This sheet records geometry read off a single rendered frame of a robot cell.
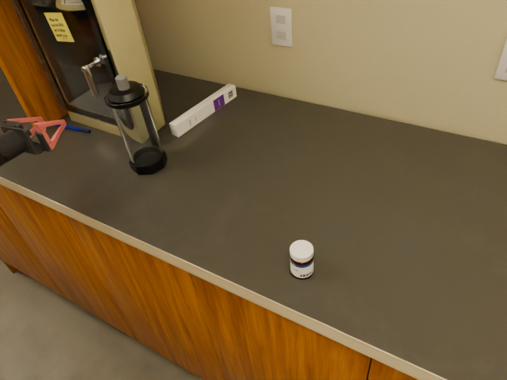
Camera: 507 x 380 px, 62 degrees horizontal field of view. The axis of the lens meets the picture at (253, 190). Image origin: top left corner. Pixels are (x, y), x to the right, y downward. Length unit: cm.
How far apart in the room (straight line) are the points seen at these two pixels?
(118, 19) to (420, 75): 81
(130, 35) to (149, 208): 46
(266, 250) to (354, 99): 63
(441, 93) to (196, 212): 73
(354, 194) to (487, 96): 44
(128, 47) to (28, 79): 40
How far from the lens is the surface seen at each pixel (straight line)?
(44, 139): 106
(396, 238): 96
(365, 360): 93
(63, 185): 126
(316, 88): 139
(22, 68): 148
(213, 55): 155
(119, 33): 119
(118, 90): 110
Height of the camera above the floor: 166
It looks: 42 degrees down
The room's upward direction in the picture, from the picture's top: 7 degrees counter-clockwise
